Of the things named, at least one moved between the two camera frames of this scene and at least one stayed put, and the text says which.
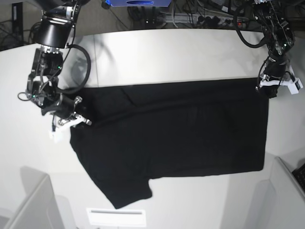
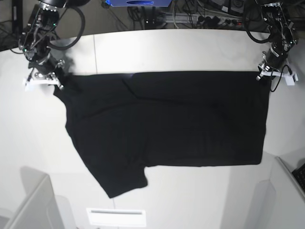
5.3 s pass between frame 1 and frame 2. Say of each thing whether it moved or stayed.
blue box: stayed
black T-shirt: moved
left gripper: moved
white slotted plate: stayed
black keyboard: stayed
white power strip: stayed
